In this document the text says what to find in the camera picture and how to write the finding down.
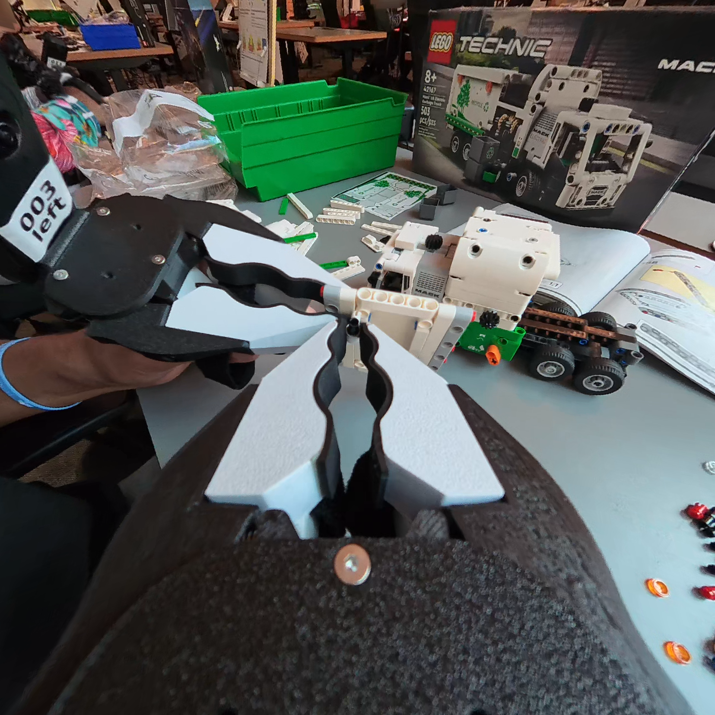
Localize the scattered white lego pieces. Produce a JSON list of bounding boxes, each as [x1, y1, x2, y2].
[[265, 193, 414, 280]]

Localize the row of small lego pins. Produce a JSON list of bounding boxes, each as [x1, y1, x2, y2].
[[684, 502, 715, 601]]

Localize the blue wristband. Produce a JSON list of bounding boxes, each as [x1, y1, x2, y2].
[[0, 338, 82, 412]]

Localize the green and white sticker sheet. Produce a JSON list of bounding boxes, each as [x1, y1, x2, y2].
[[331, 172, 439, 220]]

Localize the green plastic storage bin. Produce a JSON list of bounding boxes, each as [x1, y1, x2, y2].
[[197, 77, 410, 202]]

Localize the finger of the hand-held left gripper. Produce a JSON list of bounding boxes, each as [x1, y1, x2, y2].
[[166, 284, 337, 357], [200, 223, 331, 301]]

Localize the person's dark trousers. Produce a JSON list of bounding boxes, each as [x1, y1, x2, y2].
[[0, 475, 129, 715]]

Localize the blue plastic bin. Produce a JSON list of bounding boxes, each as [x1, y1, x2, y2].
[[79, 22, 142, 52]]

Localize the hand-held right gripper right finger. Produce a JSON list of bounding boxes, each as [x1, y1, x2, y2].
[[360, 323, 506, 508]]

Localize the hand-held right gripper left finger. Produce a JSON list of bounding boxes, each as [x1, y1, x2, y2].
[[204, 321, 343, 540]]

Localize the white lego panel assembly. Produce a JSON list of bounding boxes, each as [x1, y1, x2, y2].
[[321, 285, 476, 372]]

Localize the white printed banner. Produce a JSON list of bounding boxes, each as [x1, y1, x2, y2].
[[239, 0, 286, 87]]

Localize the white lego truck model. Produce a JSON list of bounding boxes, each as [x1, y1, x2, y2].
[[369, 207, 643, 396]]

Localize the lego set box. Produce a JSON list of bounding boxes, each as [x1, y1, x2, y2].
[[412, 6, 715, 234]]

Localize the person's left hand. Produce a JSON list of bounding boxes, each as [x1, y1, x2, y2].
[[14, 328, 259, 409]]

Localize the open instruction booklet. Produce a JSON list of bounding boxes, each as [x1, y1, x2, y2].
[[447, 202, 715, 395]]

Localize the person's floral shirt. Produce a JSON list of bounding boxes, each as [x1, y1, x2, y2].
[[0, 34, 107, 175]]

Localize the wooden table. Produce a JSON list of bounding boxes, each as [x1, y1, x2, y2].
[[276, 27, 387, 85], [67, 44, 175, 90]]

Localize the crumpled clear plastic bags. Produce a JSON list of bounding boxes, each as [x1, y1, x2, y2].
[[73, 89, 240, 202]]

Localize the person's left forearm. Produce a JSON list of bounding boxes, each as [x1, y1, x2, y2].
[[0, 357, 34, 430]]

